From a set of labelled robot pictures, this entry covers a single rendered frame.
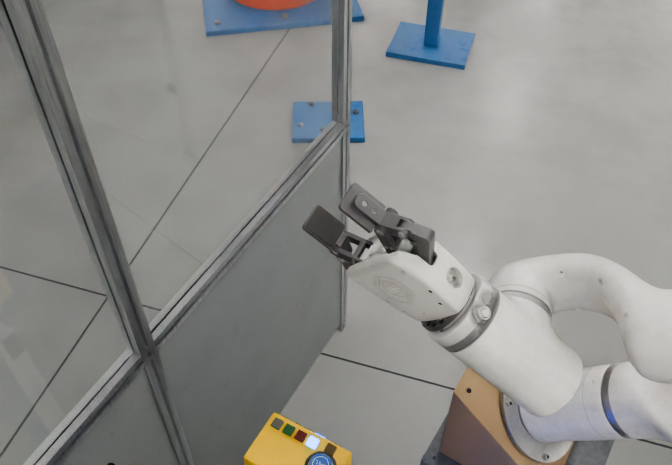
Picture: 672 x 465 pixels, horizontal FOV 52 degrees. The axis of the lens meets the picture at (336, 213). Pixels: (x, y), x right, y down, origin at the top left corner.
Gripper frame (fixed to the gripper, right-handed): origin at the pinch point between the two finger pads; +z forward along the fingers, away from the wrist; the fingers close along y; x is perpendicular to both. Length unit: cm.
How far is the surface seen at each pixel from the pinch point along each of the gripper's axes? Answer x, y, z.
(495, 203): 145, 179, -106
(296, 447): -12, 56, -30
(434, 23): 247, 227, -48
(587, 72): 264, 195, -129
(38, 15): 9.9, 27.3, 40.1
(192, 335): 3, 98, -11
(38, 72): 5.6, 32.3, 36.5
